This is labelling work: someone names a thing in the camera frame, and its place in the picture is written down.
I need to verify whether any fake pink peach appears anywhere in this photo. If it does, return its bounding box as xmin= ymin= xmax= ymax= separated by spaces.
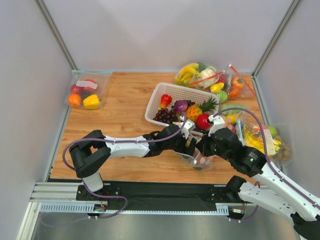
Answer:
xmin=197 ymin=154 xmax=214 ymax=171

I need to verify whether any polka dot zip bag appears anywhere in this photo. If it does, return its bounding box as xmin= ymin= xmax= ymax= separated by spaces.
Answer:
xmin=175 ymin=134 xmax=214 ymax=171

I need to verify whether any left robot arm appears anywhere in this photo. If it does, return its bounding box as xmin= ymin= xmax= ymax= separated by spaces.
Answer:
xmin=68 ymin=124 xmax=197 ymax=193

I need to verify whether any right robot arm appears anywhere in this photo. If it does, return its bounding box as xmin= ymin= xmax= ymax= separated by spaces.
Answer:
xmin=196 ymin=128 xmax=320 ymax=240

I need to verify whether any fake purple eggplant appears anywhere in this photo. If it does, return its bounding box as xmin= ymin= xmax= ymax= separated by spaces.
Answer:
xmin=172 ymin=121 xmax=184 ymax=127

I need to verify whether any fake red apple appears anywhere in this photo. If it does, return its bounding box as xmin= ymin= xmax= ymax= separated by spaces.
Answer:
xmin=195 ymin=113 xmax=211 ymax=130

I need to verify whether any fake grape bunch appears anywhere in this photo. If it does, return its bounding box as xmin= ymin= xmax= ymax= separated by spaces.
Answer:
xmin=153 ymin=108 xmax=178 ymax=124

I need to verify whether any fake pineapple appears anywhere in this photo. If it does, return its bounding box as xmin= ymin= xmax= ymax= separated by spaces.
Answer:
xmin=185 ymin=97 xmax=218 ymax=123

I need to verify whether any fake purple onion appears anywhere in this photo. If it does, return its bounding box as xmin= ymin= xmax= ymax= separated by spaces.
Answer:
xmin=173 ymin=100 xmax=189 ymax=114

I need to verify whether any blue zip bag right side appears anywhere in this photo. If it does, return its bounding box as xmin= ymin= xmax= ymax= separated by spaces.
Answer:
xmin=219 ymin=104 xmax=275 ymax=156

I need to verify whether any fake red strawberry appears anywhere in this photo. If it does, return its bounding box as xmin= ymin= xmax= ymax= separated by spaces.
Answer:
xmin=160 ymin=94 xmax=172 ymax=108

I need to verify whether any red zip bag with vegetables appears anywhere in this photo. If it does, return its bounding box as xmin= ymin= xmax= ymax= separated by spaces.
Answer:
xmin=209 ymin=64 xmax=256 ymax=104

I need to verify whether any fake banana bunch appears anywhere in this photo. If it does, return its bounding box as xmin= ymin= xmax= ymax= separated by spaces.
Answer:
xmin=175 ymin=63 xmax=200 ymax=86

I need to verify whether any orange zip bag with bananas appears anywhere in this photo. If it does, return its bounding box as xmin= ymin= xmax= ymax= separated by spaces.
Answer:
xmin=173 ymin=62 xmax=225 ymax=90

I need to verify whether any bag of nuts right edge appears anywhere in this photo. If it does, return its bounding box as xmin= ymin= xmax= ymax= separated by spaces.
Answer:
xmin=267 ymin=125 xmax=292 ymax=164

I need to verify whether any fake yellow bell pepper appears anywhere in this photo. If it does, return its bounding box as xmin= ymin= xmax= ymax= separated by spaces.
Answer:
xmin=83 ymin=94 xmax=101 ymax=110

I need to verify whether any blue zip bag with fruit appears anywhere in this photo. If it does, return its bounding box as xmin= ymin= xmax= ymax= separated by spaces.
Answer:
xmin=66 ymin=69 xmax=113 ymax=110

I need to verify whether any fake orange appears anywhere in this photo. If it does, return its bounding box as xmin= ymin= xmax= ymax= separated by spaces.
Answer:
xmin=67 ymin=93 xmax=82 ymax=108

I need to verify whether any white plastic basket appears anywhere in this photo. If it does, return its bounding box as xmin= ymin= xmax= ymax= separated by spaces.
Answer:
xmin=144 ymin=82 xmax=219 ymax=127

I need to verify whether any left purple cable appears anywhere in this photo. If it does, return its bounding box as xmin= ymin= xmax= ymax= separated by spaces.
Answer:
xmin=39 ymin=112 xmax=188 ymax=227

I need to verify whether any purple cable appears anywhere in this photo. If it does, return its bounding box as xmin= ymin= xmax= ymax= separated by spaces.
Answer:
xmin=39 ymin=112 xmax=188 ymax=227
xmin=212 ymin=106 xmax=320 ymax=223

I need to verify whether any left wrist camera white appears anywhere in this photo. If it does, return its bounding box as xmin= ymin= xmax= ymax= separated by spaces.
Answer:
xmin=178 ymin=119 xmax=196 ymax=139

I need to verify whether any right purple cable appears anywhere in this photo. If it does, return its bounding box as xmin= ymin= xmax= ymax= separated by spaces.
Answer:
xmin=212 ymin=106 xmax=320 ymax=223

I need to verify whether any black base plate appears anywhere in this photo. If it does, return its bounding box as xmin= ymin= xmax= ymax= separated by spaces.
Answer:
xmin=47 ymin=178 xmax=256 ymax=213

